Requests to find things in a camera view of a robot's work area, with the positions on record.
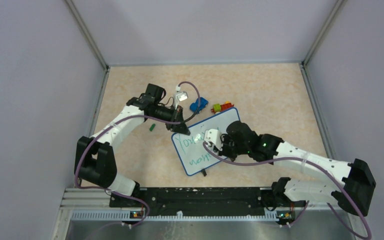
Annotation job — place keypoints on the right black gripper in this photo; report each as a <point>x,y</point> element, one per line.
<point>224,139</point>

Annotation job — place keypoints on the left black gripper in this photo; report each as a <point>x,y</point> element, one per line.
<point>177,116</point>

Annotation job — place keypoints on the green marker cap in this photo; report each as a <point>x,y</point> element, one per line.
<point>152,127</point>

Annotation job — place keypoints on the blue-framed whiteboard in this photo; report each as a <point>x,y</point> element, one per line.
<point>189,148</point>

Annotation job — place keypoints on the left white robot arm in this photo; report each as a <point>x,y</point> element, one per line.
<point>95,155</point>

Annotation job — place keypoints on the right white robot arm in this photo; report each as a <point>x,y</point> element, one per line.
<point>349,184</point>

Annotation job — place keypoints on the whiteboard metal stand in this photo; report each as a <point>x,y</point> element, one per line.
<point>204,173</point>

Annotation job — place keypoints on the blue toy car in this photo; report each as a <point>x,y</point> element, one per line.
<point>199,105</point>

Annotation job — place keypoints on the red yellow toy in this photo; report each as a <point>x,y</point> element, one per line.
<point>218,107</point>

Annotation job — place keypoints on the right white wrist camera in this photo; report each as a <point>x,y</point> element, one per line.
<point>212,137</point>

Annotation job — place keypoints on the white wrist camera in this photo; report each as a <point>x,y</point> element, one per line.
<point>212,137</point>
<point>179,96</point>

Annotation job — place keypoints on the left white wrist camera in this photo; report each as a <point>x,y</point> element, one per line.
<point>179,96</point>

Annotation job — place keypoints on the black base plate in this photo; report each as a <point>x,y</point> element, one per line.
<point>250,196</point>

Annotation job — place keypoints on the aluminium frame rail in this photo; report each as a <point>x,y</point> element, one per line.
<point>92,214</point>

